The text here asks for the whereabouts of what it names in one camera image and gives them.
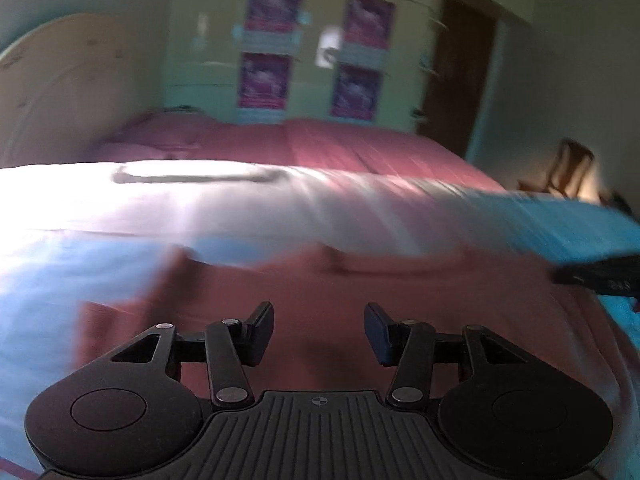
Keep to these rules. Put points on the pink quilt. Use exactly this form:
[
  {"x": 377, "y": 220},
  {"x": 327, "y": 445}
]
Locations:
[{"x": 350, "y": 155}]

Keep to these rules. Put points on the wooden chair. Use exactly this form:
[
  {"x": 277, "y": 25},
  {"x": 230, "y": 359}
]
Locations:
[{"x": 570, "y": 165}]

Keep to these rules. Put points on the cream round headboard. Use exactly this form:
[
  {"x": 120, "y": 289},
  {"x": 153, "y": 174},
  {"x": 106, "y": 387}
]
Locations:
[{"x": 70, "y": 90}]

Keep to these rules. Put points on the pink long-sleeved sweater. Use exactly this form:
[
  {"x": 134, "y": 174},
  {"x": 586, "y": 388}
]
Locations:
[{"x": 310, "y": 285}]

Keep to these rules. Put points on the green wardrobe with posters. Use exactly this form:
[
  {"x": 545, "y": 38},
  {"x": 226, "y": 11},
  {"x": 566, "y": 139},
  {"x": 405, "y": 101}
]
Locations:
[{"x": 210, "y": 50}]

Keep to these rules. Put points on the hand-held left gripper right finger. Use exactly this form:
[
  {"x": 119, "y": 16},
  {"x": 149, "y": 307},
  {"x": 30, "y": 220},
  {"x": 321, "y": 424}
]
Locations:
[{"x": 378, "y": 335}]

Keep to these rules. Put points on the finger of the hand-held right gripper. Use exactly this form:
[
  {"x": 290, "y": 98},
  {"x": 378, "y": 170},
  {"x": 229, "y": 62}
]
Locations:
[{"x": 600, "y": 275}]

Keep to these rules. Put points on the brown wooden door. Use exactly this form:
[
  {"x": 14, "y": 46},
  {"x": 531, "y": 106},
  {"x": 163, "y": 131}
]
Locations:
[{"x": 457, "y": 75}]

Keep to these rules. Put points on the pink wall poster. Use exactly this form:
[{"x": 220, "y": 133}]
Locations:
[
  {"x": 356, "y": 90},
  {"x": 272, "y": 10},
  {"x": 369, "y": 22},
  {"x": 264, "y": 82}
]

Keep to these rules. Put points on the blue patterned bedsheet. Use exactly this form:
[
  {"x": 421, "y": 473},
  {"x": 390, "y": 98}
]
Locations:
[{"x": 75, "y": 260}]

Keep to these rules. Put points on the pink pillow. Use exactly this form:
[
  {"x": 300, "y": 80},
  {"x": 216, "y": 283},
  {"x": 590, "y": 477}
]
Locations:
[{"x": 150, "y": 137}]

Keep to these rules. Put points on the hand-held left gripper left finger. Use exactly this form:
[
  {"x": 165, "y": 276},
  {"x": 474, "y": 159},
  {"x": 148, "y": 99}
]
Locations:
[{"x": 261, "y": 332}]

